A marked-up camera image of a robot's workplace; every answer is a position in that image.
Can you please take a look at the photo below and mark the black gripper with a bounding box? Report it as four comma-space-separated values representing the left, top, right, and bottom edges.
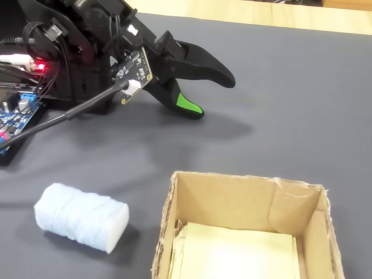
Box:
124, 8, 236, 121

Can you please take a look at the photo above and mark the white towel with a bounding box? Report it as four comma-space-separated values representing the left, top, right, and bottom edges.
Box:
33, 182, 130, 255

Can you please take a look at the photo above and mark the open cardboard box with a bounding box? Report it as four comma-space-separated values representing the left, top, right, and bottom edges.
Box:
149, 170, 346, 279

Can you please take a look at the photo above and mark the motor controller board red LED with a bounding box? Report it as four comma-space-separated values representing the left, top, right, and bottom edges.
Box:
0, 53, 49, 88

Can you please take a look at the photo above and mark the pale yellow paper sheet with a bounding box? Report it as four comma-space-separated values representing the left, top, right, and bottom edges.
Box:
171, 222, 302, 279

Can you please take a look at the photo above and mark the blue circuit board black tray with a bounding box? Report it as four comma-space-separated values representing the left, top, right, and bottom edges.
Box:
0, 90, 49, 168

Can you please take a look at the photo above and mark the brown wooden panel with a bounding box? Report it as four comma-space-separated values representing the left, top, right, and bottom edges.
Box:
321, 0, 372, 9

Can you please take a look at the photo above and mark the small black camera circuit board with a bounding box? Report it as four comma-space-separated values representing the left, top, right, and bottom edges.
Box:
109, 47, 154, 105

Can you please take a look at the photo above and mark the thin black servo cable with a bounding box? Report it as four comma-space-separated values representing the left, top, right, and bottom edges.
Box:
107, 13, 123, 63

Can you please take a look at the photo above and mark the thick black camera cable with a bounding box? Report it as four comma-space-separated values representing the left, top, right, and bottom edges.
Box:
0, 80, 130, 148

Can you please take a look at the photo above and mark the thin black base cable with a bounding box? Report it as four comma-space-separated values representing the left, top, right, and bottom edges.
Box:
24, 23, 73, 101

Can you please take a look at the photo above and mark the white USB cable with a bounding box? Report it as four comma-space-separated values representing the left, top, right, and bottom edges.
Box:
0, 54, 34, 65

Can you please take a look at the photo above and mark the black power plug cable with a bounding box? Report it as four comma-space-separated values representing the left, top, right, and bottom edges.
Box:
0, 36, 33, 46

